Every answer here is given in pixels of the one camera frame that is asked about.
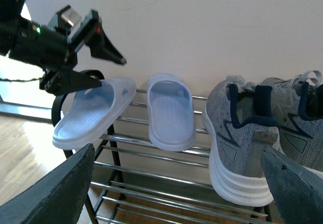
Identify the light blue slide sandal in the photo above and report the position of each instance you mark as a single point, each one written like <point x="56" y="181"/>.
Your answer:
<point x="92" y="112"/>
<point x="170" y="113"/>

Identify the grey knit sneaker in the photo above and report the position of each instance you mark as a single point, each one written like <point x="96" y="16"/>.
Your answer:
<point x="238" y="118"/>
<point x="297" y="104"/>

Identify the black robot arm blue light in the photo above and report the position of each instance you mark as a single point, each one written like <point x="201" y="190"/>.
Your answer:
<point x="201" y="42"/>

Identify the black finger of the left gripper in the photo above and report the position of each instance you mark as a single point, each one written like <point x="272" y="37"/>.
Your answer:
<point x="62" y="81"/>
<point x="101" y="47"/>

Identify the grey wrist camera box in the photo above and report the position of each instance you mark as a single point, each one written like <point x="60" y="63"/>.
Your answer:
<point x="64" y="20"/>

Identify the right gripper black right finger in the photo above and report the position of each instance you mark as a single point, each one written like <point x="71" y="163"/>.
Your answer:
<point x="297" y="192"/>

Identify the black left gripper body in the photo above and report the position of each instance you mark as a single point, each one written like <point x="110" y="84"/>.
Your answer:
<point x="36" y="44"/>

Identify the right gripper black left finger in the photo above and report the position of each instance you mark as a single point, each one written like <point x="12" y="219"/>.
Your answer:
<point x="58" y="197"/>

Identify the black metal shoe rack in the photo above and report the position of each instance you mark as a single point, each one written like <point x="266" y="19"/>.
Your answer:
<point x="135" y="182"/>

